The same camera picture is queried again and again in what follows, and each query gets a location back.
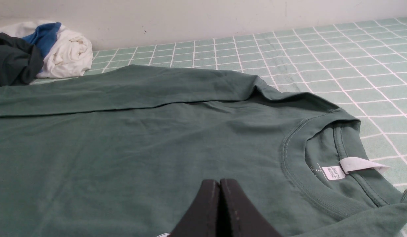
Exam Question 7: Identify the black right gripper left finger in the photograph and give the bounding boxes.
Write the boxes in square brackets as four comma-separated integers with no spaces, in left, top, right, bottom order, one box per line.
[169,179,220,237]

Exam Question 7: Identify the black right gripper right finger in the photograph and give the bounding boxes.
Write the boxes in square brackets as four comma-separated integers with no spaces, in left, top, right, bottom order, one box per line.
[220,179,281,237]

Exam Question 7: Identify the green long-sleeve shirt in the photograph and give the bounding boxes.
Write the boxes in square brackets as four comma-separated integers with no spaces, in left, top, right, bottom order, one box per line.
[0,65,407,237]

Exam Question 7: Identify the white crumpled garment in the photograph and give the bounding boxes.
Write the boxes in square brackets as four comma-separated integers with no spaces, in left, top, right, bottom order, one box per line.
[0,20,93,78]

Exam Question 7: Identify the blue crumpled garment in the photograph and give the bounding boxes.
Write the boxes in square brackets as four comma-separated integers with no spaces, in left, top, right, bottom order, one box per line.
[22,22,62,74]

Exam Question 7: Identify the dark teal crumpled garment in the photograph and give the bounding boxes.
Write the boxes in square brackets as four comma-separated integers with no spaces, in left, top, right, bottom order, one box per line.
[0,33,44,87]

